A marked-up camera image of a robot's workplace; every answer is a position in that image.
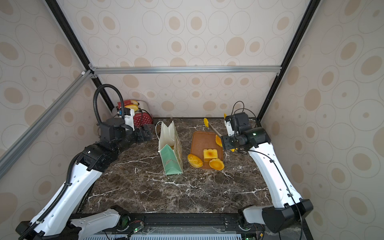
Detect aluminium frame bar left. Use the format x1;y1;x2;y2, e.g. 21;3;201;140
1;70;92;177

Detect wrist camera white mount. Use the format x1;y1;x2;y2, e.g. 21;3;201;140
124;108;135;131
225;113;252;137

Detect paper bag green white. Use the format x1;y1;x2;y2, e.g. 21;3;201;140
155;121;183;176

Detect aluminium frame bar back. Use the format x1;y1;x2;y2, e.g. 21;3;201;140
92;65;282;75

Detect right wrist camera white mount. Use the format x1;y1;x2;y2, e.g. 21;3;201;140
225;113;252;137

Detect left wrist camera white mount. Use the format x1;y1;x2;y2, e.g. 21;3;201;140
124;108;135;131

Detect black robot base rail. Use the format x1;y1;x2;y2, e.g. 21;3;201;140
68;212;271;240

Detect round bread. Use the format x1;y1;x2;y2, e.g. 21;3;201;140
209;159;225;171

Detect brown cutting board tray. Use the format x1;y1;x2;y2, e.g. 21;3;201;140
190;131;223;170

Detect bread slice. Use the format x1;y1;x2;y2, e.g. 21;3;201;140
215;135;223;148

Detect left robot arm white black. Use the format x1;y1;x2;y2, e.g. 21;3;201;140
16;118;154;240

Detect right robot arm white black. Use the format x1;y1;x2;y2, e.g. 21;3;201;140
221;127;314;233

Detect black corrugated cable hose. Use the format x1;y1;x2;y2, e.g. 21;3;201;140
92;83;126;124

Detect aluminium frame bar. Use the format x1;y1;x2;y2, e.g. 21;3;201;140
92;65;282;75
1;70;92;177

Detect square toast bread piece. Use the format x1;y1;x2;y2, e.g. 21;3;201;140
203;149;218;162

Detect toast slice in toaster front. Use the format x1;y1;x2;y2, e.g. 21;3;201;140
125;104;139;112

